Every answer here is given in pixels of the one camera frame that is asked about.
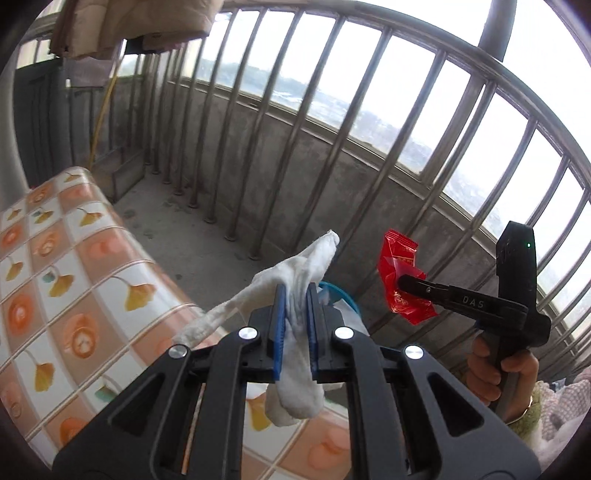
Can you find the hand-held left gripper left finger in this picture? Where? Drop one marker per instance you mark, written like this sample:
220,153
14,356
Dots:
278,332

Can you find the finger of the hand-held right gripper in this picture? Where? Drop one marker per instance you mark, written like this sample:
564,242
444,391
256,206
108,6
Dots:
461,300

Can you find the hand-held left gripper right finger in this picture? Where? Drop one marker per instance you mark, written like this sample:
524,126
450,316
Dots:
312,332

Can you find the blue plastic basket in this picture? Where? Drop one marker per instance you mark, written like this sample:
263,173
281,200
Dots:
348,300

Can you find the white cloth rag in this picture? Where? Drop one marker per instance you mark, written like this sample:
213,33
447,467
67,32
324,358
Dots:
300,267

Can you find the red foil wrapper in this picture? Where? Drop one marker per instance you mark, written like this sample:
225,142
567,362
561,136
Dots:
397,258

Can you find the person's right forearm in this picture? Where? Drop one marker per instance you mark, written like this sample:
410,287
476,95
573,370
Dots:
558,406

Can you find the person's right hand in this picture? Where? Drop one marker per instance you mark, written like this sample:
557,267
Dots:
480,374

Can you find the coffee leaf patterned tablecloth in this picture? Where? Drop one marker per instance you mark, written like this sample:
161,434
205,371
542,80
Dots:
92,295

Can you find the metal balcony railing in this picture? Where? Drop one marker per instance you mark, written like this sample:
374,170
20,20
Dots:
323,138

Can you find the yellow broom stick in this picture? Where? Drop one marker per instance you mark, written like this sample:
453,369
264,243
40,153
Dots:
104,101

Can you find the black suitcase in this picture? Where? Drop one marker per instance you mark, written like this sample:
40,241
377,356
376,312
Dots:
41,124

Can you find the hanging grey towel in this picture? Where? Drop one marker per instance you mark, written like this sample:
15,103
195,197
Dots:
87,74

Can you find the hanging beige garment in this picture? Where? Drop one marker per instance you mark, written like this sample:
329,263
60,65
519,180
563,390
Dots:
138,23

